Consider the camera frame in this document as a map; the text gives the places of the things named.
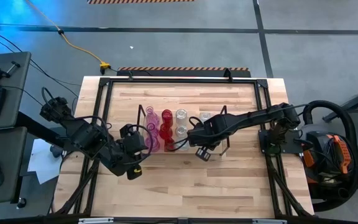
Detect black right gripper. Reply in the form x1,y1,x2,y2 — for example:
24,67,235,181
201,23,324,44
187,128,224,162

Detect large pink ribbed vase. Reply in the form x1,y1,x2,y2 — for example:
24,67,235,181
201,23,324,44
144,136,161,153

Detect clear ribbed glass jar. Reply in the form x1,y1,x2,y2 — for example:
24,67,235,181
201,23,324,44
176,139,191,152
175,124,189,139

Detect pink swirl glass vase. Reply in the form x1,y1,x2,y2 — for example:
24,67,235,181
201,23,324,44
145,122,158,136

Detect red pear-shaped glass vase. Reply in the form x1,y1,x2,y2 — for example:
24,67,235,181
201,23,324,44
159,123,173,140

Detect slender pink glass vase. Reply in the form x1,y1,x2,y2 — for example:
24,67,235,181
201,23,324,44
145,105,157,121

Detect clear diamond-pattern glass vase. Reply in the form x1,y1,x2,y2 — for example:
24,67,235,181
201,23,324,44
175,108,188,122

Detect tall red glass vase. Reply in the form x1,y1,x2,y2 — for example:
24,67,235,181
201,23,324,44
161,108,174,124

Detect black metal wooden shelf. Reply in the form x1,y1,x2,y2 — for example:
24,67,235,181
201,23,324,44
137,104,231,157

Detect white paper sheets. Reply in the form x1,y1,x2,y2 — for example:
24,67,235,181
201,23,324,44
26,138,63,185

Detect black desk support bar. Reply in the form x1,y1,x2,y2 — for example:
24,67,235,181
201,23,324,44
16,111,67,149

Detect grey desk top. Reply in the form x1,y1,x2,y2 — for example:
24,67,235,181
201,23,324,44
0,51,32,131
0,126,28,207

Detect black orange machine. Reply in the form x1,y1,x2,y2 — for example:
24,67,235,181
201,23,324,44
300,130,358,200

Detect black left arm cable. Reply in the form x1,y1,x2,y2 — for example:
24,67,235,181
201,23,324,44
126,123,155,166

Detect silver metal bracket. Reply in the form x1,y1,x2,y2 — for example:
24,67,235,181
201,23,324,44
252,218,288,224
78,217,114,224

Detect yellow extension cable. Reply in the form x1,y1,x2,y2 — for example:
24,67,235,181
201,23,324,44
25,0,104,65

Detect black corrugated hose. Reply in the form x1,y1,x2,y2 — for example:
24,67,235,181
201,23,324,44
301,99,358,212

